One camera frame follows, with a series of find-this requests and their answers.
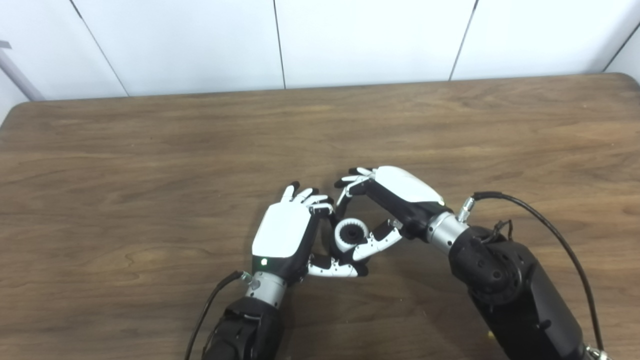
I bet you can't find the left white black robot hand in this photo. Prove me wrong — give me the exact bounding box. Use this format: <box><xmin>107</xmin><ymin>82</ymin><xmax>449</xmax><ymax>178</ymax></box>
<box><xmin>245</xmin><ymin>181</ymin><xmax>369</xmax><ymax>308</ymax></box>

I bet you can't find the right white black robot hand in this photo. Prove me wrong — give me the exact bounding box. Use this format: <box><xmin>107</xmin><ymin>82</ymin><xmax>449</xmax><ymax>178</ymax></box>
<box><xmin>334</xmin><ymin>166</ymin><xmax>471</xmax><ymax>262</ymax></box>

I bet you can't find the white plastic ring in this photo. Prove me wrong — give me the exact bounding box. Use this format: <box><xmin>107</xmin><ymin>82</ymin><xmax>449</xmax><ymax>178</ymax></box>
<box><xmin>334</xmin><ymin>218</ymin><xmax>370</xmax><ymax>253</ymax></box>

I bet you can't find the round black plastic part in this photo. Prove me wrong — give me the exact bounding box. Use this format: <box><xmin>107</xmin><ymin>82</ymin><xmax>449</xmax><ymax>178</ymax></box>
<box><xmin>327</xmin><ymin>220</ymin><xmax>373</xmax><ymax>266</ymax></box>

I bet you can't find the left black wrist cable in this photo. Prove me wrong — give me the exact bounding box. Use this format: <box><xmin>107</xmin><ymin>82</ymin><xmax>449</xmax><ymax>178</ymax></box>
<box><xmin>184</xmin><ymin>270</ymin><xmax>253</xmax><ymax>360</ymax></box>

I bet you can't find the grey wall corner strip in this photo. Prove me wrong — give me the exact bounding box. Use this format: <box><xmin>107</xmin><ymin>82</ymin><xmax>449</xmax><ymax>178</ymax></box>
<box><xmin>0</xmin><ymin>47</ymin><xmax>46</xmax><ymax>102</ymax></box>

